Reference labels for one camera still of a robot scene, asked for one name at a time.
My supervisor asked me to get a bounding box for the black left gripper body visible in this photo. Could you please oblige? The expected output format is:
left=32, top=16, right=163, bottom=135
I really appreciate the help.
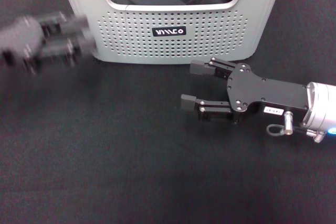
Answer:
left=0, top=15, right=47, bottom=75

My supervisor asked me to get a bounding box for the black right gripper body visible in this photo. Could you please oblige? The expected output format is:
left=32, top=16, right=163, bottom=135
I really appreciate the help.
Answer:
left=226, top=62, right=310, bottom=125

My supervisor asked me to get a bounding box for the grey perforated plastic storage box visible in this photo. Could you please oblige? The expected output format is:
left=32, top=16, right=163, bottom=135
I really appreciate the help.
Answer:
left=62, top=0, right=292, bottom=66

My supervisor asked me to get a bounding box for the right gripper cable with plug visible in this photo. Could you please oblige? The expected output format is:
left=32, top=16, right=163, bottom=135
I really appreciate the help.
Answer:
left=266, top=110, right=329, bottom=144

